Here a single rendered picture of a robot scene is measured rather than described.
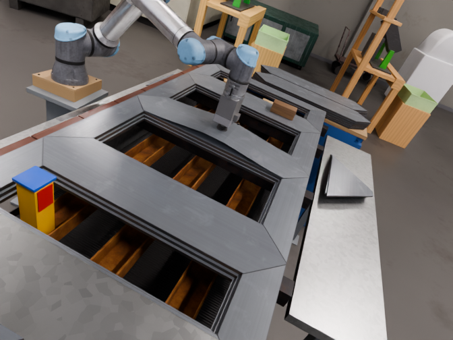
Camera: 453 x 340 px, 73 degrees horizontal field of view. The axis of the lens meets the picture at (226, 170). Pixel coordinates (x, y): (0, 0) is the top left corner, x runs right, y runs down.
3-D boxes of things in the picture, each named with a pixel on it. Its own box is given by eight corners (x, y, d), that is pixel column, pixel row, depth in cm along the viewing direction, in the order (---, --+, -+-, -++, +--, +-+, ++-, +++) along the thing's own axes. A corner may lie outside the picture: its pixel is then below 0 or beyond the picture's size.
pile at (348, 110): (365, 115, 210) (370, 108, 207) (367, 137, 178) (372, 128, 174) (261, 69, 221) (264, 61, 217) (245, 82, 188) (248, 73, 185)
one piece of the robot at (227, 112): (248, 96, 100) (232, 137, 110) (255, 90, 108) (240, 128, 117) (222, 83, 102) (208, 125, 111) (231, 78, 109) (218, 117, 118)
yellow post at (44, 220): (54, 236, 80) (53, 181, 69) (38, 249, 76) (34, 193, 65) (39, 227, 81) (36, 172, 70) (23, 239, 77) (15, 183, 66)
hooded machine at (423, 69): (387, 106, 568) (441, 26, 486) (381, 96, 623) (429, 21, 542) (425, 121, 565) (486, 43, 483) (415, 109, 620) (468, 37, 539)
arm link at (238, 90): (251, 81, 107) (244, 87, 100) (247, 94, 109) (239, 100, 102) (232, 73, 108) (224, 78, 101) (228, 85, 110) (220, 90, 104)
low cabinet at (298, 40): (305, 55, 707) (318, 24, 668) (302, 71, 579) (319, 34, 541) (237, 28, 713) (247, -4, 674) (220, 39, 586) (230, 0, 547)
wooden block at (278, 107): (293, 116, 154) (297, 107, 151) (292, 121, 149) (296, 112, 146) (271, 107, 155) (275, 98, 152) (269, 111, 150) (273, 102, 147)
